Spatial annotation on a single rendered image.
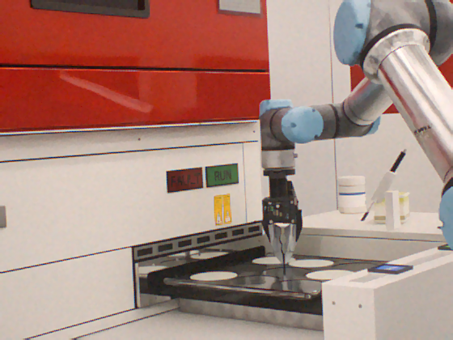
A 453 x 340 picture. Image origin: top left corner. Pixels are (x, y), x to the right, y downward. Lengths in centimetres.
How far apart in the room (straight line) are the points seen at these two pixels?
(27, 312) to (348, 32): 76
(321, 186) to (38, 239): 355
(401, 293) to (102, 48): 73
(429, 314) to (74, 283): 67
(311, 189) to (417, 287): 353
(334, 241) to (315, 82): 307
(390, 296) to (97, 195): 64
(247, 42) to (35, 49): 62
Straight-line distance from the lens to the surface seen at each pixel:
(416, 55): 142
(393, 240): 197
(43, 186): 167
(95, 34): 171
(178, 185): 192
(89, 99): 168
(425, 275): 152
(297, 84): 491
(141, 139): 185
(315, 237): 208
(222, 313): 184
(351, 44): 146
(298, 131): 178
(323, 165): 510
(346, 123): 185
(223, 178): 204
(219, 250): 202
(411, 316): 148
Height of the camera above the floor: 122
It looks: 3 degrees down
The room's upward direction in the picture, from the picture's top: 3 degrees counter-clockwise
